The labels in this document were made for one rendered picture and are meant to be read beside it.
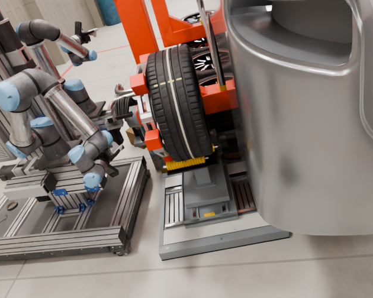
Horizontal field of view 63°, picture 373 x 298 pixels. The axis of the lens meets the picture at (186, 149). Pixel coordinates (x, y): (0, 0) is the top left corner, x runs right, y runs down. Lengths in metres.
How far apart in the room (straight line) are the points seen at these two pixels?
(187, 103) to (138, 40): 0.75
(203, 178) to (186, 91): 0.79
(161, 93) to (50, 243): 1.34
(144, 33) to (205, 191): 1.11
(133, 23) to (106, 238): 1.39
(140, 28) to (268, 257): 1.63
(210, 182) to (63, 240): 1.07
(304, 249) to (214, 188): 0.67
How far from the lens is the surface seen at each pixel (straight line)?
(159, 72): 1.61
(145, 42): 2.14
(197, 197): 2.10
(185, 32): 4.11
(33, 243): 2.44
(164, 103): 1.54
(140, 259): 2.22
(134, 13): 2.10
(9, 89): 1.45
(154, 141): 1.57
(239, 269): 1.99
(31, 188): 1.97
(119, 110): 1.68
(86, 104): 2.26
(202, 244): 2.04
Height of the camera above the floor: 1.69
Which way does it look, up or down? 35 degrees down
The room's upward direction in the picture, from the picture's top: 17 degrees counter-clockwise
